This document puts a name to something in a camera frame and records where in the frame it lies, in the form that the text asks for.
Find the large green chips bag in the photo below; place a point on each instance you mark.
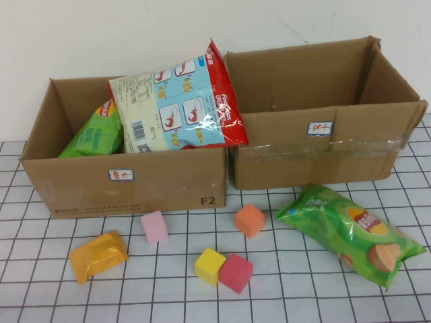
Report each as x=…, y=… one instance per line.
x=330, y=225

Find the cardboard box with F2 print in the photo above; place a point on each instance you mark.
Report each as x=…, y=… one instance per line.
x=168, y=188

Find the orange foam cube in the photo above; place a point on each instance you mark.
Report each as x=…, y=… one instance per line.
x=250, y=220

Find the cardboard box with clear tape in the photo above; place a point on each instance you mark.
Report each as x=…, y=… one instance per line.
x=286, y=161

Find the red and blue shrimp-chips bag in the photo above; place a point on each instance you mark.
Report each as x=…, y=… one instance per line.
x=168, y=101

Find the pink foam cube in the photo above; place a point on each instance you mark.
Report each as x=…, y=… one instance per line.
x=154, y=227

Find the white label on F2 box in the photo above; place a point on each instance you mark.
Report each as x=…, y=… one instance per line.
x=121, y=175

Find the yellow foam cube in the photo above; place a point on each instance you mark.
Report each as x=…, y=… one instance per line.
x=208, y=266

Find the white label on taped box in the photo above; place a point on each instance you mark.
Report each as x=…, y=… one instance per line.
x=320, y=128

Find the red foam cube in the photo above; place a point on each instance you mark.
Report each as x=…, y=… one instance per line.
x=235, y=274

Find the small green chips bag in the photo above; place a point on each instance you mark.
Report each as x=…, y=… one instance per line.
x=91, y=138

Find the white black-grid tablecloth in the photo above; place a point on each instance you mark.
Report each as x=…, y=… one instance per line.
x=303, y=303

